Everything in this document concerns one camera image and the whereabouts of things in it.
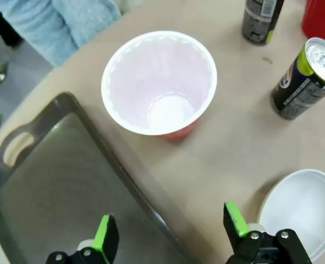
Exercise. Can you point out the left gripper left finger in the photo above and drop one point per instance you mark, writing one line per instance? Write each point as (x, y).
(107, 242)

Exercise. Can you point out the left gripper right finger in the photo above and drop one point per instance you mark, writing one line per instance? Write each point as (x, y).
(250, 244)

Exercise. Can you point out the white round bowl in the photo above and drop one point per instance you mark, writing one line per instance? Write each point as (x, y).
(302, 206)

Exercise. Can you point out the black yellow drink can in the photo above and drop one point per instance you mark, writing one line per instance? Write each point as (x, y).
(297, 90)
(258, 24)

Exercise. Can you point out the red plastic cup white inside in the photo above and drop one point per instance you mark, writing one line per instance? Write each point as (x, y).
(319, 22)
(156, 82)

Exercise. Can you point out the dark brown serving tray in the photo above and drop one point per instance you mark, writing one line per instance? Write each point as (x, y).
(63, 178)

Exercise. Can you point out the person in blue fleece jacket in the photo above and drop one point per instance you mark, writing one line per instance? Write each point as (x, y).
(68, 27)

